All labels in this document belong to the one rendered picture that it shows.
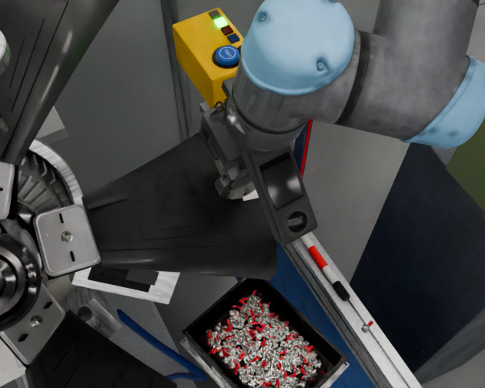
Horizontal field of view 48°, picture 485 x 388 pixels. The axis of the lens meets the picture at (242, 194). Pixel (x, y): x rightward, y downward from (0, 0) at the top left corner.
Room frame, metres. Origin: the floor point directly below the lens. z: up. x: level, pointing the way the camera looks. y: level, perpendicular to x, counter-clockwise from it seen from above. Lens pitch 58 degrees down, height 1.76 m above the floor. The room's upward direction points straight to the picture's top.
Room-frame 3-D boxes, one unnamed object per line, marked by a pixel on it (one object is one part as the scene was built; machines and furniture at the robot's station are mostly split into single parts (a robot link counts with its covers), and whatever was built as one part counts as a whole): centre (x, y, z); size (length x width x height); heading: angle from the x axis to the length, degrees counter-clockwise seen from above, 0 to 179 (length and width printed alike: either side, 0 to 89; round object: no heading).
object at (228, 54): (0.71, 0.03, 1.08); 0.04 x 0.04 x 0.02
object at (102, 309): (0.30, 0.25, 0.91); 0.12 x 0.08 x 0.12; 29
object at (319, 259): (0.40, -0.15, 0.87); 0.14 x 0.01 x 0.01; 30
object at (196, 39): (0.75, 0.05, 1.02); 0.16 x 0.10 x 0.11; 29
